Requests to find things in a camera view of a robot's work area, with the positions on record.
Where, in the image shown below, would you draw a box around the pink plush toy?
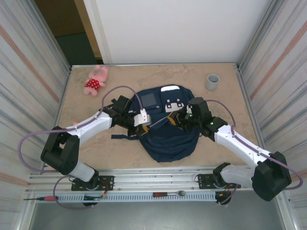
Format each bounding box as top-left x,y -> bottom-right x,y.
83,64 -> 109,97

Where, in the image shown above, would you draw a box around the aluminium frame rail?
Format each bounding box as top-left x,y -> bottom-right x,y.
25,167 -> 287,195

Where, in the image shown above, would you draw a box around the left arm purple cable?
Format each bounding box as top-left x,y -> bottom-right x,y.
18,85 -> 147,209

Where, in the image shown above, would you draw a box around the red black power wires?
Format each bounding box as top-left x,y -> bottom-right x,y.
214,183 -> 238,204
83,181 -> 113,201

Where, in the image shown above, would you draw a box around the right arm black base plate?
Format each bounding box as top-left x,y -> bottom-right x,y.
198,173 -> 242,190

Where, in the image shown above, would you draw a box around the white slotted cable duct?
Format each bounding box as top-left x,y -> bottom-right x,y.
57,193 -> 216,203

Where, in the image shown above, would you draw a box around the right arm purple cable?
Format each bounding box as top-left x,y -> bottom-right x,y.
205,99 -> 303,206

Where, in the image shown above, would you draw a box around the red handled ratchet wrench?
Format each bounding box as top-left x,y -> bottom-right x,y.
153,190 -> 187,197

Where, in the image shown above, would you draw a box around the red handled screwdriver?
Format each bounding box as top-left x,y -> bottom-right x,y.
23,195 -> 58,201

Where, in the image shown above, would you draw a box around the navy blue backpack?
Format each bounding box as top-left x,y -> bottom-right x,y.
110,83 -> 201,163

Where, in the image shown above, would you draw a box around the grey cup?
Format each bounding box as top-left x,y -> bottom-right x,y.
205,73 -> 221,91

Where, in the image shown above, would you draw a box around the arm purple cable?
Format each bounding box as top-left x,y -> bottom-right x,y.
18,85 -> 147,209
205,99 -> 303,206

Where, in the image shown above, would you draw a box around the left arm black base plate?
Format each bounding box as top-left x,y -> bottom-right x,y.
71,175 -> 115,192

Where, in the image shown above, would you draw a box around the corrugated side panel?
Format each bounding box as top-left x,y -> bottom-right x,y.
236,0 -> 307,230
0,0 -> 72,230

